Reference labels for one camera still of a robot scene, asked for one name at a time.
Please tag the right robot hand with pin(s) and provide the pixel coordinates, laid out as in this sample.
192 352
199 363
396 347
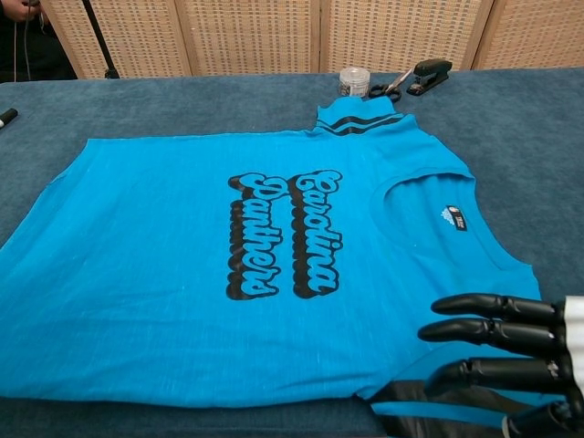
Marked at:
572 365

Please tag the blue printed T-shirt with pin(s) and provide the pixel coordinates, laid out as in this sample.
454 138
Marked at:
159 274

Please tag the blue table mat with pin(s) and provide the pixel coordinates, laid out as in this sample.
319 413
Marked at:
524 159

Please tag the black stapler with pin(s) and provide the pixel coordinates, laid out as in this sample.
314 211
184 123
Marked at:
429 75

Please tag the clear plastic jar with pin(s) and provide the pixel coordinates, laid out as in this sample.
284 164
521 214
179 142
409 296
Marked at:
353 82

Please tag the wicker folding screen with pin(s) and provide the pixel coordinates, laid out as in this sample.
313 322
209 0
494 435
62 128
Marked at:
251 36

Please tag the black tripod stand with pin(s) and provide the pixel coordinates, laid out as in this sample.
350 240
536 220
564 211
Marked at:
100 38

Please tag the person in dark clothes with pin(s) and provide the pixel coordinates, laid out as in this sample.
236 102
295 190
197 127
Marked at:
41 55

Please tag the green white marker pen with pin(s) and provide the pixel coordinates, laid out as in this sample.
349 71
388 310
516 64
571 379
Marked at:
7 117

